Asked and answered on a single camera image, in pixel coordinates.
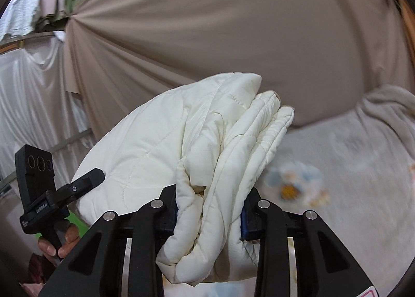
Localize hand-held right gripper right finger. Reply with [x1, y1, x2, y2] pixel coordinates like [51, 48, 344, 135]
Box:
[240, 187, 381, 297]

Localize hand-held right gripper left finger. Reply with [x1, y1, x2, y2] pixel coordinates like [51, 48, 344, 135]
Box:
[48, 186, 178, 297]

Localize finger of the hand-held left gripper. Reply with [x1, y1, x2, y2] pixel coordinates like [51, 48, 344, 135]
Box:
[66, 169, 106, 195]

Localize white quilted jacket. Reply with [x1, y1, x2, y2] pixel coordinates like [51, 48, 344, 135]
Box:
[71, 72, 295, 287]

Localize person's left hand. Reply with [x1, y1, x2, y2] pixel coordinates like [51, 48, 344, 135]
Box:
[38, 224, 80, 267]

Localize dark red cloth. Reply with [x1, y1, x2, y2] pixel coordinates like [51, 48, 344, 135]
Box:
[26, 253, 54, 285]

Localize white satin curtain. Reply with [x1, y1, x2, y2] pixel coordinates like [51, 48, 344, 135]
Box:
[0, 34, 96, 194]

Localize floral fleece blanket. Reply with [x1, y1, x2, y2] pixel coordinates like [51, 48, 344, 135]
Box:
[128, 85, 415, 297]

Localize white hanging garment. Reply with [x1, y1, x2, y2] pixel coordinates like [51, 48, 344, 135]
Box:
[6, 0, 42, 36]

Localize beige curtain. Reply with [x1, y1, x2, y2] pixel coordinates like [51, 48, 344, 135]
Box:
[64, 0, 410, 145]

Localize wooden frame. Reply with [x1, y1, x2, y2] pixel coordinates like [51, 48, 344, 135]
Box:
[391, 0, 415, 38]

